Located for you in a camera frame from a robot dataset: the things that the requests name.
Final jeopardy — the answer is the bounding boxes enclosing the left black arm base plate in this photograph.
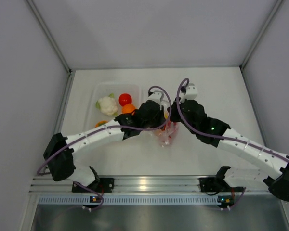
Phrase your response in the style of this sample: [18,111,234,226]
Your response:
[72,178,115,193]

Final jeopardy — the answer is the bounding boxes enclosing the clear zip top bag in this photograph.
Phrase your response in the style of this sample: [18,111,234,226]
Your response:
[151,120,180,147]

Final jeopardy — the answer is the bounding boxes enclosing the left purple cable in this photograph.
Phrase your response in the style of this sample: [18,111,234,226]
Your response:
[36,86,172,205]

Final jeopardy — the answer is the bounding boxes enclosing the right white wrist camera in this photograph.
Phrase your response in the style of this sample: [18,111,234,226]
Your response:
[181,83,198,102]

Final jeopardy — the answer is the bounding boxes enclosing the white plastic basket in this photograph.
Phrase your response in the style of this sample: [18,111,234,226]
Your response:
[83,82,142,131]

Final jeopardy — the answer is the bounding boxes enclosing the fake red tomato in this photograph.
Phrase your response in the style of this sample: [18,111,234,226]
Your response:
[118,93,132,106]

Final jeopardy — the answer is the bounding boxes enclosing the fake white cauliflower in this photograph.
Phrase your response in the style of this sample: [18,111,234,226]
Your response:
[95,93,118,116]

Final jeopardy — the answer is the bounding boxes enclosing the white slotted cable duct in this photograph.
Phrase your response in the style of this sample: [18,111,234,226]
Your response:
[38,194,234,205]

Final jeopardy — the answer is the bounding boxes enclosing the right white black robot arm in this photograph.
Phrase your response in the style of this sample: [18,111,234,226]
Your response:
[170,99,289,202]

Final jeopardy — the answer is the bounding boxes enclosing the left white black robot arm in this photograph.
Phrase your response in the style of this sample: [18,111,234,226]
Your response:
[43,100,166,192]

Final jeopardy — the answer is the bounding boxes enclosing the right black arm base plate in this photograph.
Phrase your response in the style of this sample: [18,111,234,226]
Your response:
[199,177,222,195]

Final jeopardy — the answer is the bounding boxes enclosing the fake orange bell pepper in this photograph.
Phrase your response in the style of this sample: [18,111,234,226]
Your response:
[95,121,108,128]

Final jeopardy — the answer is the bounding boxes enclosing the aluminium mounting rail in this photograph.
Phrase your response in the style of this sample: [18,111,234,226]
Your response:
[28,175,270,194]

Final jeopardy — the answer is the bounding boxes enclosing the purple cable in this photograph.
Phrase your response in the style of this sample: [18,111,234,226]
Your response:
[36,86,172,205]
[177,78,289,169]

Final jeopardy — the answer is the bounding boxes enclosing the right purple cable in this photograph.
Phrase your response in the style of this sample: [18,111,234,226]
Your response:
[177,78,289,169]

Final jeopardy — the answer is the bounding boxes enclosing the fake orange fruit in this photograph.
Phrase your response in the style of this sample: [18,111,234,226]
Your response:
[121,103,136,114]

